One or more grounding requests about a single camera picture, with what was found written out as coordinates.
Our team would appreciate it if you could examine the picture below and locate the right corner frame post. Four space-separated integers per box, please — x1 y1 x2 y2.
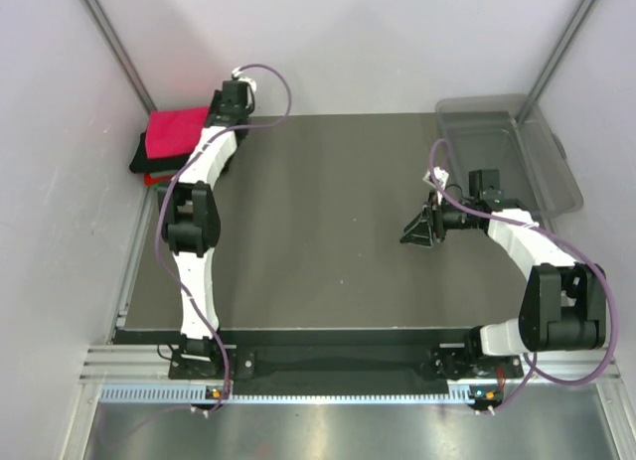
516 0 599 126

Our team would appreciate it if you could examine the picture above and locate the folded black t shirt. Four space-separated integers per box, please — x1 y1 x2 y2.
127 129 235 176

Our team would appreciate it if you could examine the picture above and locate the corner frame post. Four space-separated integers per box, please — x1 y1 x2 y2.
516 0 599 126
80 0 157 114

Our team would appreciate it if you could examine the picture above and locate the pink t shirt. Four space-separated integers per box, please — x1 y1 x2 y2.
145 106 208 160

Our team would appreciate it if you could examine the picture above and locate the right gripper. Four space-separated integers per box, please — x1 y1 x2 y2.
400 190 479 247

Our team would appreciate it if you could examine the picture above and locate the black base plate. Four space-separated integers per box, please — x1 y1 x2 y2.
168 328 523 397

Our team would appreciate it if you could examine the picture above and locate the clear plastic bin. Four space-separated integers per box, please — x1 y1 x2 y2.
435 94 583 221

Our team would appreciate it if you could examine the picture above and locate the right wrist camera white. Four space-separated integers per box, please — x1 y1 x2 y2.
422 166 449 188

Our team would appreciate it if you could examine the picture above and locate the folded red t shirt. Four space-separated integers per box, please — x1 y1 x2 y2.
143 173 162 186

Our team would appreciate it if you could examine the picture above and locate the left corner frame post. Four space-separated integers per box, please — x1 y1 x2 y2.
80 0 157 114

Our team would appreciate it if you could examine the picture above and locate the aluminium frame rail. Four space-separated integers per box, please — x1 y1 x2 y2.
79 343 623 382

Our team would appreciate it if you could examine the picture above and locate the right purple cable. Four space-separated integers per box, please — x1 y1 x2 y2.
428 137 620 415

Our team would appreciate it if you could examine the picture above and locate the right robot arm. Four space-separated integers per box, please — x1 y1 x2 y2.
399 166 606 377

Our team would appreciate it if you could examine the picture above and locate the grey cable duct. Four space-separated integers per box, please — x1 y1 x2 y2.
99 383 502 405

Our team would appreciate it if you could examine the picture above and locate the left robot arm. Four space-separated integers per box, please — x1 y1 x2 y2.
158 78 253 380

